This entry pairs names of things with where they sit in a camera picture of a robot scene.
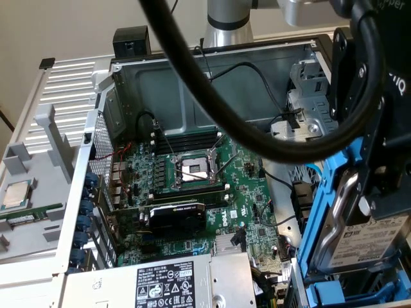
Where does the metal socket cover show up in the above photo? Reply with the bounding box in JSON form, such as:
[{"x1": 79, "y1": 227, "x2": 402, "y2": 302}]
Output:
[{"x1": 210, "y1": 134, "x2": 232, "y2": 161}]

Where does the silver CPU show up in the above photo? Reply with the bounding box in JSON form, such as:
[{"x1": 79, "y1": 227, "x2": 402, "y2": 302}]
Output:
[{"x1": 1, "y1": 182, "x2": 33, "y2": 213}]

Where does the hard disk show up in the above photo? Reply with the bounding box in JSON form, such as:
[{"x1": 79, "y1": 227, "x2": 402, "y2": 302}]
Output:
[{"x1": 297, "y1": 141, "x2": 411, "y2": 280}]

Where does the black box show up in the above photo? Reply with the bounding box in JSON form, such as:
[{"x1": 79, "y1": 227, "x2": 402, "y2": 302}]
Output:
[{"x1": 112, "y1": 27, "x2": 152, "y2": 59}]

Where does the silver power supply unit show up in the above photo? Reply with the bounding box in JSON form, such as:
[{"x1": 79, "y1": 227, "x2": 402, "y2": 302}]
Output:
[{"x1": 62, "y1": 252, "x2": 258, "y2": 308}]

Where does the short black wire with connector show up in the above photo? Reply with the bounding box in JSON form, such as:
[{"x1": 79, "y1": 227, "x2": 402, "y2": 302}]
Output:
[{"x1": 231, "y1": 228, "x2": 247, "y2": 253}]

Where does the green Dell motherboard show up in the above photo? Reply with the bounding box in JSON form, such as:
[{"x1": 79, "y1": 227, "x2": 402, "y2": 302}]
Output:
[{"x1": 109, "y1": 126, "x2": 292, "y2": 286}]

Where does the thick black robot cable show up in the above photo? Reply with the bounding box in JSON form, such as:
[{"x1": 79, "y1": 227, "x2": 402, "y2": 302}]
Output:
[{"x1": 137, "y1": 0, "x2": 387, "y2": 162}]

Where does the black RAM slot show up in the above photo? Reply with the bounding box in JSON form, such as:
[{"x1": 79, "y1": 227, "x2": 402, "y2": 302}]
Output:
[
  {"x1": 155, "y1": 143, "x2": 223, "y2": 153},
  {"x1": 160, "y1": 131, "x2": 223, "y2": 141},
  {"x1": 157, "y1": 139, "x2": 223, "y2": 149},
  {"x1": 159, "y1": 135, "x2": 223, "y2": 144}
]

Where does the silver metal drive bracket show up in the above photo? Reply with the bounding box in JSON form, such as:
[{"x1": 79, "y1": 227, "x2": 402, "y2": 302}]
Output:
[{"x1": 269, "y1": 60, "x2": 338, "y2": 142}]

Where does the silver finned heatsink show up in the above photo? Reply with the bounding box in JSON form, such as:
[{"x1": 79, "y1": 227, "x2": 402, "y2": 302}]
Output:
[{"x1": 214, "y1": 235, "x2": 249, "y2": 257}]

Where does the green RAM stick with label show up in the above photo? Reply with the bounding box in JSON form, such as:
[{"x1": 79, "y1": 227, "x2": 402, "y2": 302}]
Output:
[{"x1": 0, "y1": 207, "x2": 62, "y2": 227}]

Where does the black plastic cable holder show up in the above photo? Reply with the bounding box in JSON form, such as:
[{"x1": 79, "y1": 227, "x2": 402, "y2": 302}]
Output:
[{"x1": 290, "y1": 179, "x2": 315, "y2": 226}]

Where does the open black silver PC case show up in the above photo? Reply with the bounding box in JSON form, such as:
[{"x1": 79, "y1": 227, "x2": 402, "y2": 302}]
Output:
[{"x1": 0, "y1": 33, "x2": 411, "y2": 308}]

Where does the CPU socket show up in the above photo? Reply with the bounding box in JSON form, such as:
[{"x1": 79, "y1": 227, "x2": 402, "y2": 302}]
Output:
[{"x1": 170, "y1": 149, "x2": 225, "y2": 191}]

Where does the black Nvidia graphics card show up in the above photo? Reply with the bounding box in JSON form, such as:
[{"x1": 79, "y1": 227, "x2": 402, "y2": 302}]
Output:
[{"x1": 109, "y1": 200, "x2": 208, "y2": 239}]

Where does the thin red black wire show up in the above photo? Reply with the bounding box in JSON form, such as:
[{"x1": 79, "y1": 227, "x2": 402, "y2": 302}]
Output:
[
  {"x1": 196, "y1": 46, "x2": 213, "y2": 76},
  {"x1": 95, "y1": 142, "x2": 133, "y2": 162}
]

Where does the black looped wire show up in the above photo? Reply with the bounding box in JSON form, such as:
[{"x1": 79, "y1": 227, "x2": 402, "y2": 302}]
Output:
[{"x1": 136, "y1": 110, "x2": 161, "y2": 134}]

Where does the grey plastic parts rack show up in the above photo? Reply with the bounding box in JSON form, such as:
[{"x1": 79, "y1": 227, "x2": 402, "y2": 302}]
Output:
[{"x1": 0, "y1": 104, "x2": 78, "y2": 262}]

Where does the short red black wire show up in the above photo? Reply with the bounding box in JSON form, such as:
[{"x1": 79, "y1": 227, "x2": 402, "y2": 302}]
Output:
[{"x1": 259, "y1": 200, "x2": 274, "y2": 223}]

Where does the empty blue disk carrier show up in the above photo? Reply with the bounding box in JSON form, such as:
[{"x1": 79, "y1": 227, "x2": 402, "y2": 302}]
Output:
[{"x1": 304, "y1": 278, "x2": 411, "y2": 305}]

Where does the thin metal locking lever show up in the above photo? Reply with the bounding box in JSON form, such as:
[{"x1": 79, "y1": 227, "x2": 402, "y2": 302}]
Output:
[
  {"x1": 213, "y1": 153, "x2": 240, "y2": 180},
  {"x1": 153, "y1": 121, "x2": 177, "y2": 161}
]

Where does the long black wire with connector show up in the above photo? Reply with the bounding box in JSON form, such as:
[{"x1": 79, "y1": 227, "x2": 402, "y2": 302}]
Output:
[{"x1": 208, "y1": 62, "x2": 302, "y2": 130}]

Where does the light blue SATA wire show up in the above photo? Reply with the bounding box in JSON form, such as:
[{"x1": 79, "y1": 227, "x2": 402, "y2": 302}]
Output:
[{"x1": 304, "y1": 162, "x2": 326, "y2": 181}]

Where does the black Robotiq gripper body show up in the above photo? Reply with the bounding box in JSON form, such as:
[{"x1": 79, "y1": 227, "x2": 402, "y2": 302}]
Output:
[{"x1": 369, "y1": 0, "x2": 411, "y2": 145}]

